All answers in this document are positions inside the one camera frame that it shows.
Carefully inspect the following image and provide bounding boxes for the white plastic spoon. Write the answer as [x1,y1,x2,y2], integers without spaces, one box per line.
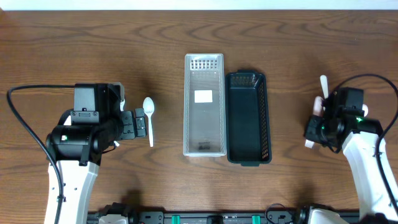
[64,115,72,126]
[120,100,126,111]
[362,104,369,117]
[142,97,155,147]

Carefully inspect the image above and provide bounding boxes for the white plastic fork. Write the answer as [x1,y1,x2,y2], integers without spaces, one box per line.
[320,75,329,99]
[305,96,323,148]

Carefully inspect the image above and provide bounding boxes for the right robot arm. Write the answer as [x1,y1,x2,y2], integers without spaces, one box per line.
[307,96,397,224]

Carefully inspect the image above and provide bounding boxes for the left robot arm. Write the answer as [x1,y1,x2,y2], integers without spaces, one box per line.
[45,108,146,223]

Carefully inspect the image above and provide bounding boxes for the clear plastic mesh basket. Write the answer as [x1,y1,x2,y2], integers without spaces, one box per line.
[183,54,226,157]

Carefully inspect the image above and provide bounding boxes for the black plastic mesh basket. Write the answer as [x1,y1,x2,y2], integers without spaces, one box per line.
[225,70,272,167]

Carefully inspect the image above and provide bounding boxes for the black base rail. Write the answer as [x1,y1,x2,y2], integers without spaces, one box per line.
[86,202,361,224]

